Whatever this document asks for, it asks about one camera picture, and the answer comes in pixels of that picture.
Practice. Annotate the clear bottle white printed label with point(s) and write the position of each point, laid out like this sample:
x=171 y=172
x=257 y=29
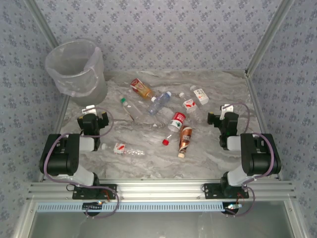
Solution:
x=201 y=95

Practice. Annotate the clear bottle red swoosh label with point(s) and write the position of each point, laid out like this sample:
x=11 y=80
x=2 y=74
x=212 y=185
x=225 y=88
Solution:
x=190 y=105

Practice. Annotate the clear bottle green cap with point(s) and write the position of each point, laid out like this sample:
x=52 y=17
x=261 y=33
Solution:
x=132 y=110

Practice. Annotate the clear bottle red white label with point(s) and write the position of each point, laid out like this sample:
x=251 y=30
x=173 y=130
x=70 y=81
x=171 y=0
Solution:
x=120 y=148

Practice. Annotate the brown coffee drink bottle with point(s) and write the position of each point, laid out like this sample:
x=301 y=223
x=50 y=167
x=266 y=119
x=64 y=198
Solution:
x=185 y=138

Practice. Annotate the red green label bottle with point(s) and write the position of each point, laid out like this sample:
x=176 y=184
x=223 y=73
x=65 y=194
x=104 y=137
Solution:
x=177 y=121

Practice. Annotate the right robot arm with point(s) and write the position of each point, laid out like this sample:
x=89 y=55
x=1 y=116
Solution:
x=257 y=158

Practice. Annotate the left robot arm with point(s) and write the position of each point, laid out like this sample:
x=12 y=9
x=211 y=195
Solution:
x=62 y=158

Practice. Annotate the clear plastic trash bin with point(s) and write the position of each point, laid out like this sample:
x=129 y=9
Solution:
x=91 y=98

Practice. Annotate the translucent plastic bin liner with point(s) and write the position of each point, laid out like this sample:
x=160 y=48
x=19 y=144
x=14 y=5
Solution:
x=74 y=84

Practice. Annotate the amber tea bottle red label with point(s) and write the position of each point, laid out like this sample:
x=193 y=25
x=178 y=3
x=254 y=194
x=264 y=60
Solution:
x=142 y=89

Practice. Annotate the clear bottle blue cap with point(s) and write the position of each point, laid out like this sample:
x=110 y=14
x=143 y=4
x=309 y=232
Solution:
x=158 y=102

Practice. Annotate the small black controller board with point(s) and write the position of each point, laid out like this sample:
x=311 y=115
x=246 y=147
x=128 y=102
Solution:
x=232 y=207
x=92 y=205

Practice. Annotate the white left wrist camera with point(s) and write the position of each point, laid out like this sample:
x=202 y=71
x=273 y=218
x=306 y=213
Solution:
x=89 y=109

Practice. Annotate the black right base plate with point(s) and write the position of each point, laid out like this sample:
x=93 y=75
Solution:
x=210 y=192

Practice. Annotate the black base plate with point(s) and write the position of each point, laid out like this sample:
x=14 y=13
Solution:
x=109 y=194
x=210 y=192

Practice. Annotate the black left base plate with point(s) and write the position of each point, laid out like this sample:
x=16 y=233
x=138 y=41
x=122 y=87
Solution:
x=109 y=194

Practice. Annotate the aluminium mounting rail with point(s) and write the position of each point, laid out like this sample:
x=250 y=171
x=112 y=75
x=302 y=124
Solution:
x=158 y=189

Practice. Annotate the aluminium frame post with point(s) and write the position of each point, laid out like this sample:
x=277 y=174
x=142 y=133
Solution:
x=270 y=32
x=42 y=24

